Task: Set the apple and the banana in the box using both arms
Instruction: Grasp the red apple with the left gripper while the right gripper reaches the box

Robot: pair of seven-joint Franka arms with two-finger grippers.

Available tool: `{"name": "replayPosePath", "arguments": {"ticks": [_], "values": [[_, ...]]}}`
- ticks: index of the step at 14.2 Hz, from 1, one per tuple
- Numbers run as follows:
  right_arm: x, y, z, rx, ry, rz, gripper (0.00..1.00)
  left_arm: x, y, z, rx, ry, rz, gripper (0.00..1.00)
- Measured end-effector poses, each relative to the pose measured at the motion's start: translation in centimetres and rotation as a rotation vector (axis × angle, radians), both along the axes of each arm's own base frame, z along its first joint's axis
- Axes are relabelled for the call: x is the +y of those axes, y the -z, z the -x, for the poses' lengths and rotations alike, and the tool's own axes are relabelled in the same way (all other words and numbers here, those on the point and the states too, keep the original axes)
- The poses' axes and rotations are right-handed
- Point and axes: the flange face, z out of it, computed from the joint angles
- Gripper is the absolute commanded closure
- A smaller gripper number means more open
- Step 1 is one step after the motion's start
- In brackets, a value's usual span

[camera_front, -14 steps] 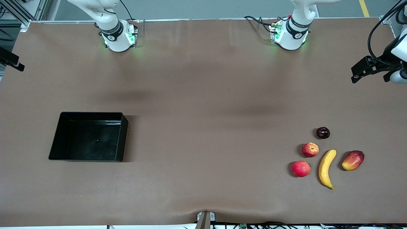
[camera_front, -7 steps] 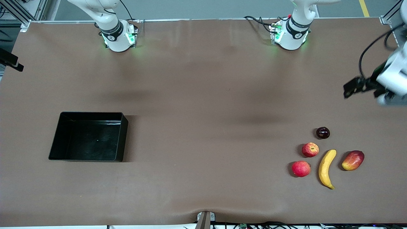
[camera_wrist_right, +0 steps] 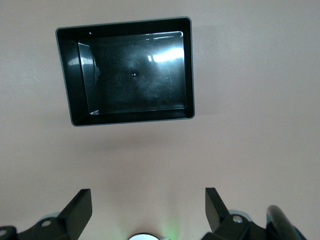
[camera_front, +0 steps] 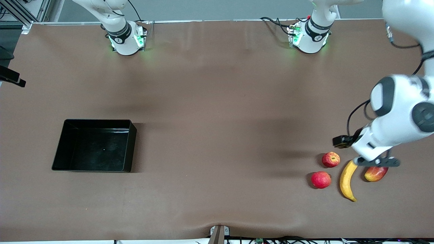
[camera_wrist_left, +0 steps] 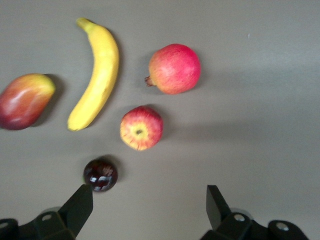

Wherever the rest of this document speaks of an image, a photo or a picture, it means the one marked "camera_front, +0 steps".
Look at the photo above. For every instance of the aluminium table edge rail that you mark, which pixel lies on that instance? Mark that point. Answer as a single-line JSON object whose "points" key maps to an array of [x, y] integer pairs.
{"points": [[203, 21]]}

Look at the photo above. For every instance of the aluminium frame profile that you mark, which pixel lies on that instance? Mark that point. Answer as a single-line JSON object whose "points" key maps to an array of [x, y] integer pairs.
{"points": [[44, 8]]}

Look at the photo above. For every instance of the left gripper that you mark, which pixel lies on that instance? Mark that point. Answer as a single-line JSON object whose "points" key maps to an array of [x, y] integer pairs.
{"points": [[342, 141]]}

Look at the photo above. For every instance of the small green circuit board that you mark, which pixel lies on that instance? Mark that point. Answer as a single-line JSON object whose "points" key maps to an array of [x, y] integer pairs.
{"points": [[259, 241]]}

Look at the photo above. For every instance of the black plastic box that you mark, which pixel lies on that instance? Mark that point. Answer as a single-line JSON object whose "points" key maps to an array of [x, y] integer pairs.
{"points": [[95, 145]]}

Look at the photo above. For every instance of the round red apple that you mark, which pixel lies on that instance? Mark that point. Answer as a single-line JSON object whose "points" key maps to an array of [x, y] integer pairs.
{"points": [[320, 180]]}

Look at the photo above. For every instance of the red yellow apple with sticker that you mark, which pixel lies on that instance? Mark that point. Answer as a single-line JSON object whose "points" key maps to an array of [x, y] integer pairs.
{"points": [[330, 160]]}

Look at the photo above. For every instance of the red yellow mango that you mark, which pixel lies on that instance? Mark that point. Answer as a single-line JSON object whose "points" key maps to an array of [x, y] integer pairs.
{"points": [[375, 174]]}

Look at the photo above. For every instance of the brown table mat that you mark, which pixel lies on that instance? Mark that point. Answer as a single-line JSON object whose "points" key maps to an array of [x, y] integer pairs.
{"points": [[169, 189]]}

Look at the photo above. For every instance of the metal table clamp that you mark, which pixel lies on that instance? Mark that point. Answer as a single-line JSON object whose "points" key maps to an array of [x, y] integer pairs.
{"points": [[218, 235]]}

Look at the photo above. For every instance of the yellow banana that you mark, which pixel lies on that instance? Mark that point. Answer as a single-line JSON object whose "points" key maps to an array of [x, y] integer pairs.
{"points": [[344, 181]]}

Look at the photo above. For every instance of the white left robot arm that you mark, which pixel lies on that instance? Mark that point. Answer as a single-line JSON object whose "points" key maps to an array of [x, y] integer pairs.
{"points": [[400, 101]]}

